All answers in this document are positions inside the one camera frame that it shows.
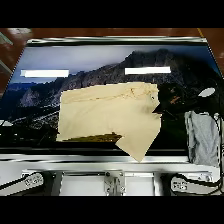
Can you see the beige shirt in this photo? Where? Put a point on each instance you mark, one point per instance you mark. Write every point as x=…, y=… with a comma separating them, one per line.
x=100, y=113

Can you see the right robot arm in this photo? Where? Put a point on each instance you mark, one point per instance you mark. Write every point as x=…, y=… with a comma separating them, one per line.
x=206, y=92

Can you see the grey garment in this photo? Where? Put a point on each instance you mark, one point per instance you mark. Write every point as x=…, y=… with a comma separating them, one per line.
x=201, y=140

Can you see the silver frame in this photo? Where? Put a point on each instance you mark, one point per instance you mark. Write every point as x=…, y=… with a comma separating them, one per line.
x=100, y=165

